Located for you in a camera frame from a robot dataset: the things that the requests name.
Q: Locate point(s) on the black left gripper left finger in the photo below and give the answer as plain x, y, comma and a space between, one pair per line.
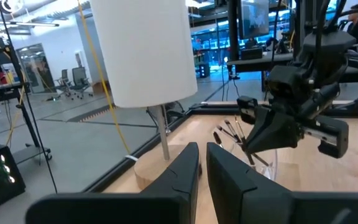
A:
166, 205

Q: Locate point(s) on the grey office chair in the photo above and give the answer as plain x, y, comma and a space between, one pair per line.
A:
79, 76
64, 76

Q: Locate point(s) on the white tape band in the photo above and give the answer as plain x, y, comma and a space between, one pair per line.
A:
132, 157

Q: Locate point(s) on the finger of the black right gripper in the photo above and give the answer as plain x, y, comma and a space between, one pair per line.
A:
263, 133
289, 135

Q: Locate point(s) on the black computer tower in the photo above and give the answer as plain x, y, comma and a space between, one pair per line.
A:
204, 70

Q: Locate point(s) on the black monitor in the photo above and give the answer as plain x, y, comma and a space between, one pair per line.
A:
253, 18

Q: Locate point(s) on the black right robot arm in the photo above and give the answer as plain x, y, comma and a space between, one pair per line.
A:
328, 46

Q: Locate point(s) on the black desk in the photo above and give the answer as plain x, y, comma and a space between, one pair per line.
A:
259, 60

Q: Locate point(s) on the ceiling light tube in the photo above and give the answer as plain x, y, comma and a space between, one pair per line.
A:
26, 23

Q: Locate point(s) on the clear acrylic container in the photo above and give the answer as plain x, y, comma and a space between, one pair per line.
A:
267, 171

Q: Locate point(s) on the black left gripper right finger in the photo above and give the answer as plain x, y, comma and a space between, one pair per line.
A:
259, 208

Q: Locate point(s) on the black post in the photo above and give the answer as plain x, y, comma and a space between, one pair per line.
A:
233, 28

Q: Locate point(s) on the white shade wooden base lamp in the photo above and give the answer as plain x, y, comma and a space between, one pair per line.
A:
145, 53

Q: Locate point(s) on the black tripod stand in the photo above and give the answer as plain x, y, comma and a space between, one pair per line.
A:
33, 154

